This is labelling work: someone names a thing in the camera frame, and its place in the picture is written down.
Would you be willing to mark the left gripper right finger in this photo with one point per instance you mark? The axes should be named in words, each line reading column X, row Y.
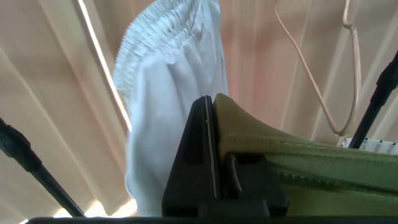
column 255, row 186

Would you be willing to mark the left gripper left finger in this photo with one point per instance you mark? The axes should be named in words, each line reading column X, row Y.
column 192, row 180

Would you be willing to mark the green garment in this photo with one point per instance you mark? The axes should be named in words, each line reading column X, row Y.
column 311, row 161

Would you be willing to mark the pale grey shorts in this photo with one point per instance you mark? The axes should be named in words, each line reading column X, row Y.
column 161, row 109

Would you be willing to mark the pink clothes hanger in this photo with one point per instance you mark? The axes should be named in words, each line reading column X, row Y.
column 357, row 62

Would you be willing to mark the black clothes rack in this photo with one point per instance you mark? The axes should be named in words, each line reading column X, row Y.
column 18, row 149

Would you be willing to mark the beige curtain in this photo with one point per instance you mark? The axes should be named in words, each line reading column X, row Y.
column 46, row 93

